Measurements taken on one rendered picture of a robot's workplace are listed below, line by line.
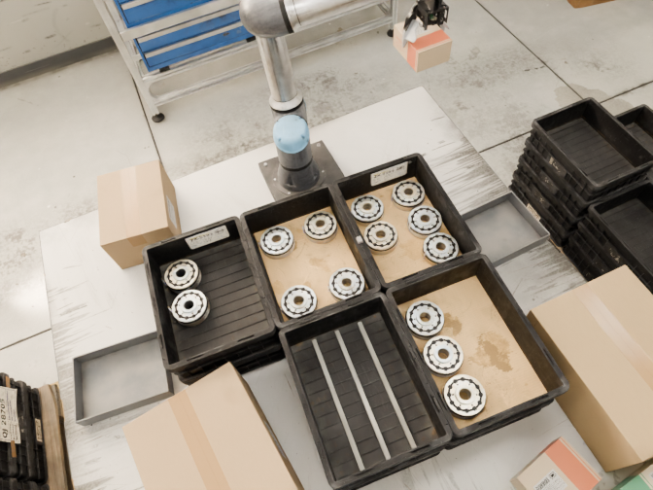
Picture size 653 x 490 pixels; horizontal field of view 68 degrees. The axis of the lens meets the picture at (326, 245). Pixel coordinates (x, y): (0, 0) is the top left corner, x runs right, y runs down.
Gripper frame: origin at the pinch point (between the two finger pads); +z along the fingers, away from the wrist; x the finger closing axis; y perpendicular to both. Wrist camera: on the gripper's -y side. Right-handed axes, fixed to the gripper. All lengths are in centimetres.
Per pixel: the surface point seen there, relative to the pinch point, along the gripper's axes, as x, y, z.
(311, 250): -59, 41, 27
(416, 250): -30, 55, 26
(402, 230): -31, 47, 26
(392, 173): -25.5, 29.7, 20.8
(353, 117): -18.0, -16.6, 39.8
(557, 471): -29, 122, 32
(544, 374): -21, 102, 22
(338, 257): -52, 47, 27
